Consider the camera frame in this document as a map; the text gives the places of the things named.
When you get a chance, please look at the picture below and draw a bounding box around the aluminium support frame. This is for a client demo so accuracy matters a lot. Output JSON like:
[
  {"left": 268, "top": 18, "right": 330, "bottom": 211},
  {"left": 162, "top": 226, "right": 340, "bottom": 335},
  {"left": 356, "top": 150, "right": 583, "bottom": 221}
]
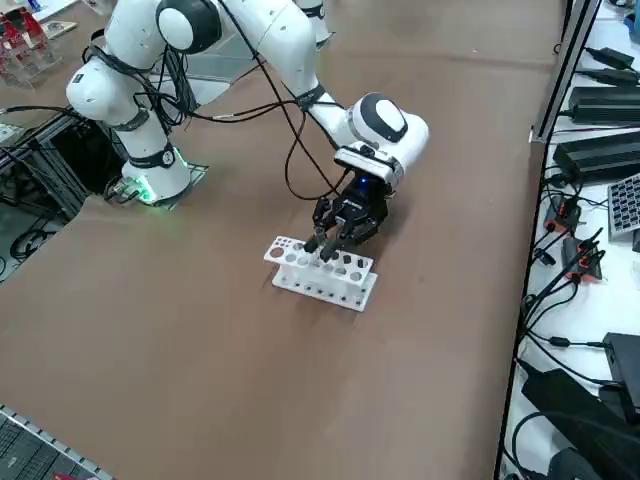
[{"left": 0, "top": 107, "right": 126, "bottom": 221}]

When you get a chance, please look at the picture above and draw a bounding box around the checker pattern board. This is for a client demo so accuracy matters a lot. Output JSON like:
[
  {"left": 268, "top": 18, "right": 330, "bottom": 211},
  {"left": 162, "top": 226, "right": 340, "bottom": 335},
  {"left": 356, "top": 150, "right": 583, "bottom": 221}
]
[{"left": 607, "top": 172, "right": 640, "bottom": 242}]

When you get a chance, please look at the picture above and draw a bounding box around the black and orange device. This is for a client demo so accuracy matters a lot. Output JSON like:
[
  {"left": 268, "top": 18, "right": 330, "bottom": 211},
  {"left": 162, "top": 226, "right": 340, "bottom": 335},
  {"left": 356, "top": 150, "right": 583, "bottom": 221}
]
[
  {"left": 543, "top": 194, "right": 584, "bottom": 235},
  {"left": 560, "top": 234, "right": 607, "bottom": 285}
]

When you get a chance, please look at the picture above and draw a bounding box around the black grid panel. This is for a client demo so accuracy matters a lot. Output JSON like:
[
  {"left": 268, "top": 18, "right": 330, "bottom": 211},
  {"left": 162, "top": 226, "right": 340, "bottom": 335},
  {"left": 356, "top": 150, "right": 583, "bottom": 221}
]
[{"left": 0, "top": 403, "right": 115, "bottom": 480}]

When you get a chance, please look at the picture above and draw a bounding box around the clear acrylic stand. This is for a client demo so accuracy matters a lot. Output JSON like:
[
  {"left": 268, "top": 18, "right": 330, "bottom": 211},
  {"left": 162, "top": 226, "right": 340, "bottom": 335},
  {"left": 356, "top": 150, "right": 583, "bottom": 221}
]
[{"left": 0, "top": 9, "right": 64, "bottom": 90}]

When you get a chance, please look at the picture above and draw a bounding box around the white test tube rack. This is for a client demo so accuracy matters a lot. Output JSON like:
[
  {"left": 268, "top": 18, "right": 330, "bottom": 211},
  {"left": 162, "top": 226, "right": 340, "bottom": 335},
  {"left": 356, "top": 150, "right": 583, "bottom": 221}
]
[{"left": 262, "top": 235, "right": 380, "bottom": 314}]

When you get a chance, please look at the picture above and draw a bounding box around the black power brick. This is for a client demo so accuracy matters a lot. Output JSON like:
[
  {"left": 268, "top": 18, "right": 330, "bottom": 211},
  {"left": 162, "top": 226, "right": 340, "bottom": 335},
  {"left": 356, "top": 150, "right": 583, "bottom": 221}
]
[
  {"left": 552, "top": 130, "right": 640, "bottom": 184},
  {"left": 569, "top": 87, "right": 640, "bottom": 126}
]

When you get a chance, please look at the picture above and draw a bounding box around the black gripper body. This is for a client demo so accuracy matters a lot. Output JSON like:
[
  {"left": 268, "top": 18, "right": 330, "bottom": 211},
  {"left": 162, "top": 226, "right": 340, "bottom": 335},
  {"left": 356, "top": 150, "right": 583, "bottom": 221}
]
[{"left": 331, "top": 172, "right": 392, "bottom": 241}]

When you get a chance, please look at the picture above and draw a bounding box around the slim black adapter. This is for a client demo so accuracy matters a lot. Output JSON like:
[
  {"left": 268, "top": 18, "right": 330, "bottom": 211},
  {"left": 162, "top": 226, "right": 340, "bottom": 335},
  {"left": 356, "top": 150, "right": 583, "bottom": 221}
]
[
  {"left": 574, "top": 68, "right": 640, "bottom": 87},
  {"left": 584, "top": 46, "right": 637, "bottom": 71}
]

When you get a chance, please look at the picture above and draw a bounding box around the black box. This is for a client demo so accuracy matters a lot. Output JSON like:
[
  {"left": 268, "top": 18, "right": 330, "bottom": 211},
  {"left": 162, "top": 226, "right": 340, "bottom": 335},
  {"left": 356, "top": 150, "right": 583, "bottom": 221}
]
[{"left": 602, "top": 332, "right": 640, "bottom": 396}]

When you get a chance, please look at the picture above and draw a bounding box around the aluminium camera post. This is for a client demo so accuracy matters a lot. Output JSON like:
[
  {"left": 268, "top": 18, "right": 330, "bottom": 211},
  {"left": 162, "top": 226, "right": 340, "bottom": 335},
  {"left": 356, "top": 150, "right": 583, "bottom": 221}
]
[{"left": 529, "top": 0, "right": 604, "bottom": 146}]

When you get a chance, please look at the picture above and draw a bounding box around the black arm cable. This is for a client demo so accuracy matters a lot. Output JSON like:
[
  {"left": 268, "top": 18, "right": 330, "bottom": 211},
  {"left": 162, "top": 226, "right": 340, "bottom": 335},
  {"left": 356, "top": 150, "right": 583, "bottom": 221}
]
[{"left": 214, "top": 0, "right": 354, "bottom": 201}]

